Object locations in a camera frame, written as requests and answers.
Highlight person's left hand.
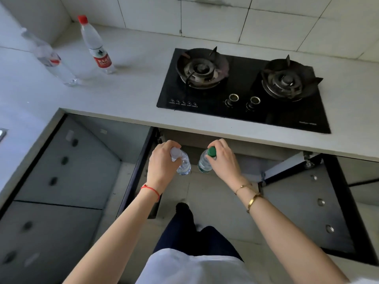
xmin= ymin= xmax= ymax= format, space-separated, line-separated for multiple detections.
xmin=146 ymin=140 xmax=182 ymax=194

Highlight person's right hand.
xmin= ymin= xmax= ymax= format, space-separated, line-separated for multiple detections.
xmin=207 ymin=138 xmax=252 ymax=193

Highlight green cap water bottle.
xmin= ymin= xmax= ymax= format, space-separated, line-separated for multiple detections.
xmin=197 ymin=147 xmax=217 ymax=174

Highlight white cap water bottle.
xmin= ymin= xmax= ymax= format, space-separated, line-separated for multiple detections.
xmin=170 ymin=147 xmax=192 ymax=176

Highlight person's right forearm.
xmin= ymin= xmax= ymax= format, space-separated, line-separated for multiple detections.
xmin=235 ymin=182 xmax=351 ymax=284

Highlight person's left forearm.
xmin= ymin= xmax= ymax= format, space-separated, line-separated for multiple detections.
xmin=63 ymin=186 xmax=162 ymax=284

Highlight black glass gas stove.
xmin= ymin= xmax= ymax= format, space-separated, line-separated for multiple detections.
xmin=156 ymin=48 xmax=331 ymax=134

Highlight round metal stove knob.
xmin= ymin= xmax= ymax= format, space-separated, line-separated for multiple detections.
xmin=224 ymin=93 xmax=240 ymax=108
xmin=246 ymin=96 xmax=261 ymax=112

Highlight gold bangle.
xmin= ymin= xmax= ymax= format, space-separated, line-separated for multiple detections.
xmin=247 ymin=193 xmax=263 ymax=213

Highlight black stove burner grate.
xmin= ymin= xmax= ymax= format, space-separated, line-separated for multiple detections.
xmin=175 ymin=47 xmax=230 ymax=90
xmin=261 ymin=55 xmax=324 ymax=102

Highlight dark blue trousers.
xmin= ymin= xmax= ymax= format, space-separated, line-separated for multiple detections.
xmin=153 ymin=203 xmax=244 ymax=262

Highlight grey cabinet door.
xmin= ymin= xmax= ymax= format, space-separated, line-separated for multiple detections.
xmin=15 ymin=115 xmax=122 ymax=210

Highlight red cap water bottle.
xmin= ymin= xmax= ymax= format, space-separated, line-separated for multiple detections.
xmin=78 ymin=15 xmax=116 ymax=75

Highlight black framed cabinet door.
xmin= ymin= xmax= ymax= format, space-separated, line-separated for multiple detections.
xmin=260 ymin=154 xmax=379 ymax=265

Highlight white shirt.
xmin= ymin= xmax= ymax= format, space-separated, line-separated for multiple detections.
xmin=136 ymin=248 xmax=258 ymax=284

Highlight clear capless water bottle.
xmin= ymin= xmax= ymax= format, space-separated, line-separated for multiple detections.
xmin=20 ymin=27 xmax=80 ymax=87

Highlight grey cabinet drawer front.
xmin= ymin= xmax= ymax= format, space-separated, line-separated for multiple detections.
xmin=0 ymin=201 xmax=103 ymax=284

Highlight red string bracelet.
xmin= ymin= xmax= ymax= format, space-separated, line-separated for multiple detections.
xmin=140 ymin=184 xmax=160 ymax=202

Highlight thin gold chain bracelet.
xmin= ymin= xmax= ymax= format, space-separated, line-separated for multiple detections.
xmin=235 ymin=183 xmax=253 ymax=195

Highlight white cabinet rail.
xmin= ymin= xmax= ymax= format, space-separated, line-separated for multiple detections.
xmin=261 ymin=151 xmax=322 ymax=187

